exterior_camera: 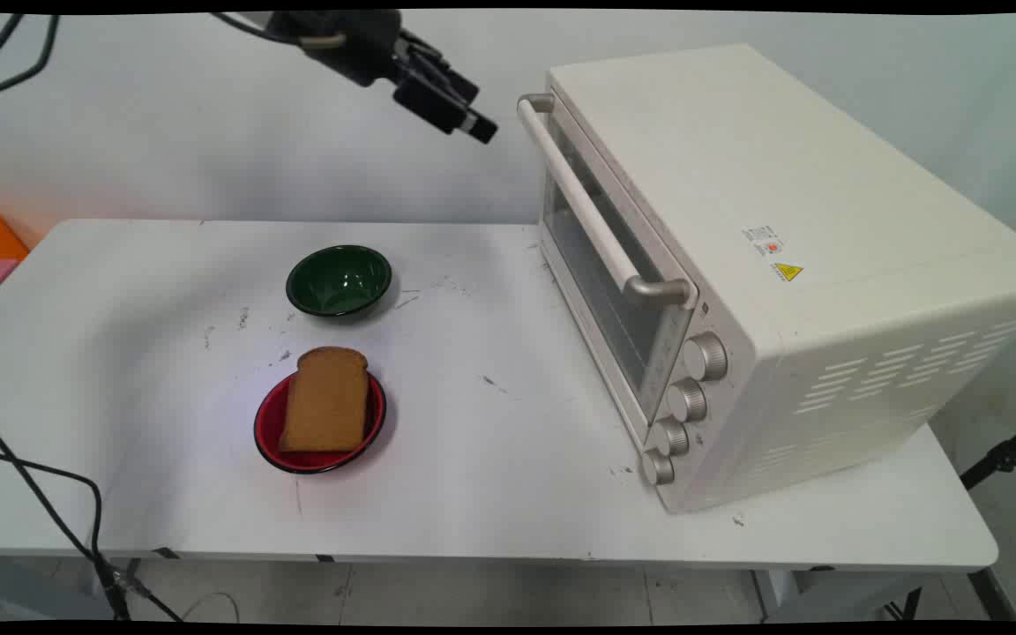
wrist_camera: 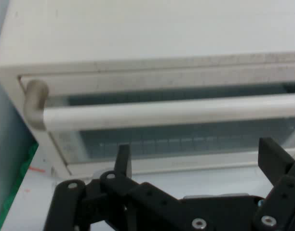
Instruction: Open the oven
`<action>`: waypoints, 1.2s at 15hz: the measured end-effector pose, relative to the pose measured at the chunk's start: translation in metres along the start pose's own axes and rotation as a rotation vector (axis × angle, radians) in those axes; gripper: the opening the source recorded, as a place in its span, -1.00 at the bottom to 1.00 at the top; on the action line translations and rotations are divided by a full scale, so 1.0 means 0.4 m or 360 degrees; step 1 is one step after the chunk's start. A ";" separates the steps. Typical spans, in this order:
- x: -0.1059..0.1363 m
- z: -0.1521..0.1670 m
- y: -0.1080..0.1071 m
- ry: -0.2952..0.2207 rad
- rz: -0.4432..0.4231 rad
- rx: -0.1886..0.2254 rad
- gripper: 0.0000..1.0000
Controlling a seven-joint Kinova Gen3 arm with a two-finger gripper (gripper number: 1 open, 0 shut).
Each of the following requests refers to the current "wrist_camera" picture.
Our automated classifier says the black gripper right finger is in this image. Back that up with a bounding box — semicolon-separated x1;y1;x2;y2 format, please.
253;137;295;231

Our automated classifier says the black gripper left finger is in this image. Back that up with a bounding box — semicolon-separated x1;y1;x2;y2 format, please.
42;143;211;231

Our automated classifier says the glass oven door with handle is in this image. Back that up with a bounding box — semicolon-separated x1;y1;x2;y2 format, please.
17;64;295;176

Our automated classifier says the white toaster oven body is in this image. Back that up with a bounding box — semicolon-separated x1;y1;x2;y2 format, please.
0;0;295;180

